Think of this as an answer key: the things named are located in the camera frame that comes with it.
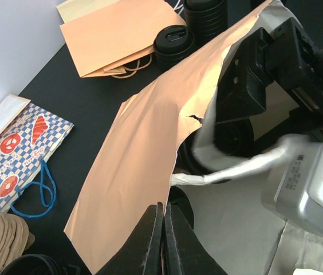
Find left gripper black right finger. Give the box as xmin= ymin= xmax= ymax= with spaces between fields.
xmin=164 ymin=205 xmax=226 ymax=275

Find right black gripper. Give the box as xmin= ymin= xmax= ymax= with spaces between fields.
xmin=214 ymin=17 xmax=323 ymax=144

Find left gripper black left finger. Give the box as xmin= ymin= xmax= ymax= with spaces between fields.
xmin=97 ymin=202 xmax=164 ymax=275

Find orange kraft paper bag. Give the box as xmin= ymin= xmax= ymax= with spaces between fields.
xmin=63 ymin=0 xmax=323 ymax=275

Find white lined paper cup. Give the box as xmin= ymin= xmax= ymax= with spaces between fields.
xmin=213 ymin=119 xmax=254 ymax=158

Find black lid stack right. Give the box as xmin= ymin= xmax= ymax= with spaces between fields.
xmin=184 ymin=0 xmax=228 ymax=47

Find black lid stack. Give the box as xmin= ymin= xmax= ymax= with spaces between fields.
xmin=153 ymin=25 xmax=196 ymax=71
xmin=184 ymin=0 xmax=228 ymax=47

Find black lid stack left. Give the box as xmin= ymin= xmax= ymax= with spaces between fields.
xmin=153 ymin=25 xmax=196 ymax=71

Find checkered printed paper bag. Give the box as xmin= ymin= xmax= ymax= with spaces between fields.
xmin=0 ymin=94 xmax=74 ymax=212

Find orange flat bag right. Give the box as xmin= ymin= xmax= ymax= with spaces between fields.
xmin=60 ymin=1 xmax=185 ymax=77

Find tan flat paper bag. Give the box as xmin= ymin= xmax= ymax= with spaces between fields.
xmin=57 ymin=0 xmax=119 ymax=23

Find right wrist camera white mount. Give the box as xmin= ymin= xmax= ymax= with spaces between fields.
xmin=261 ymin=142 xmax=323 ymax=237

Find blue bag handle string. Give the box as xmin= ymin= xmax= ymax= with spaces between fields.
xmin=10 ymin=159 xmax=58 ymax=220

